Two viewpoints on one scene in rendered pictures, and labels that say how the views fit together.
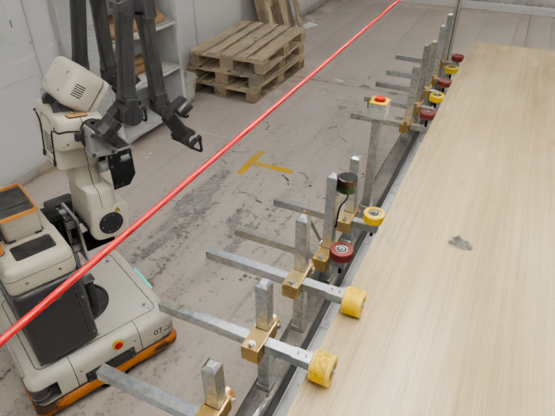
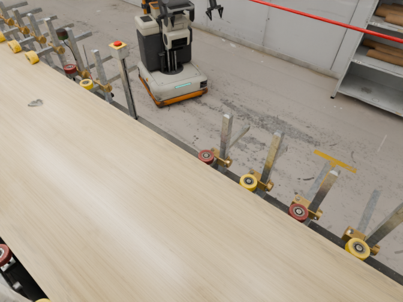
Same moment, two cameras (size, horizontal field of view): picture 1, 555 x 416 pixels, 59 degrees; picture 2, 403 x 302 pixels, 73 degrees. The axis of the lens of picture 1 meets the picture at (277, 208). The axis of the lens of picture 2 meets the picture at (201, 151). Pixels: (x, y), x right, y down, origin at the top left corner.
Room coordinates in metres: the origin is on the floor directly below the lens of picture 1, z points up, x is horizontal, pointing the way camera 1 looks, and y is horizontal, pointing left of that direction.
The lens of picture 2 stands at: (2.55, -1.67, 1.92)
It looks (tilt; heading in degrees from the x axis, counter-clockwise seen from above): 48 degrees down; 103
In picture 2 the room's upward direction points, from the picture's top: 1 degrees clockwise
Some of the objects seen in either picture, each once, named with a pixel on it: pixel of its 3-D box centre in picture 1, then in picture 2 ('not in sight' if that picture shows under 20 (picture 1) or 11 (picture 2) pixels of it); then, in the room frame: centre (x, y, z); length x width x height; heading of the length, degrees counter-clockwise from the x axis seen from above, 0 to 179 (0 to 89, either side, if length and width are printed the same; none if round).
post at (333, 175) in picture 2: (428, 79); (315, 203); (2.91, -0.93, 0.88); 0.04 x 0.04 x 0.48; 65
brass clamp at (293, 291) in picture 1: (298, 277); (56, 47); (1.09, -0.06, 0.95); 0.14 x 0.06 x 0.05; 155
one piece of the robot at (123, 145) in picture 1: (105, 152); (178, 11); (1.79, 0.72, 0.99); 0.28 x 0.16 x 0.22; 40
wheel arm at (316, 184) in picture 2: (410, 89); (311, 193); (2.92, -0.83, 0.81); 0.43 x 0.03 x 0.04; 65
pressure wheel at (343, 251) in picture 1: (340, 260); (72, 73); (1.27, -0.22, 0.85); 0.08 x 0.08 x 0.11
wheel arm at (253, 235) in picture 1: (288, 246); (95, 63); (1.35, -0.04, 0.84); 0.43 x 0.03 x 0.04; 65
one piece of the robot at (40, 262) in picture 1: (39, 264); (165, 38); (1.54, 1.01, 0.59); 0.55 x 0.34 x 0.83; 40
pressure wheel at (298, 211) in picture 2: (443, 87); (295, 217); (2.83, -1.01, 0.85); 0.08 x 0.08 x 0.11
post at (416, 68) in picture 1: (410, 108); (224, 149); (2.46, -0.72, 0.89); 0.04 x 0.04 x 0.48; 65
